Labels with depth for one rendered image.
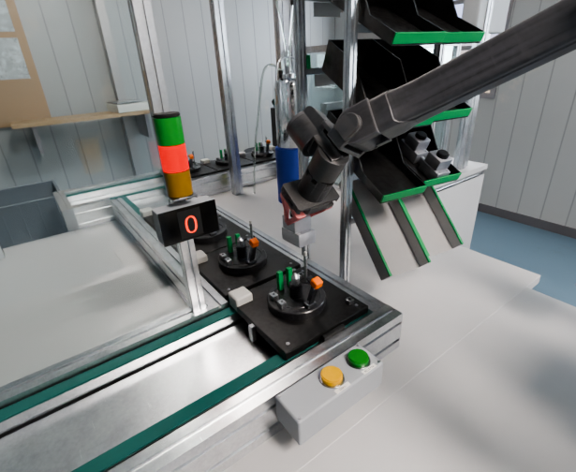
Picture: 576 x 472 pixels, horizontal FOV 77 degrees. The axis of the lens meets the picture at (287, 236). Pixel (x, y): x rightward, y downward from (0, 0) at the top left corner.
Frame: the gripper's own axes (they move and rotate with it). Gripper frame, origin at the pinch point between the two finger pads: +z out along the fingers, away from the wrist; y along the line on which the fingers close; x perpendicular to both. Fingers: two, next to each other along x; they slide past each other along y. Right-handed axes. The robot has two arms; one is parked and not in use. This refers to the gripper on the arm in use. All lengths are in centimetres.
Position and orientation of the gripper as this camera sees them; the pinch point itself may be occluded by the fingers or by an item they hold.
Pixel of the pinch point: (296, 217)
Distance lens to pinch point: 76.2
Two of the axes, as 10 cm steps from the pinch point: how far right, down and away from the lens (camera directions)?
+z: -3.0, 5.3, 8.0
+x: 5.0, 8.0, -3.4
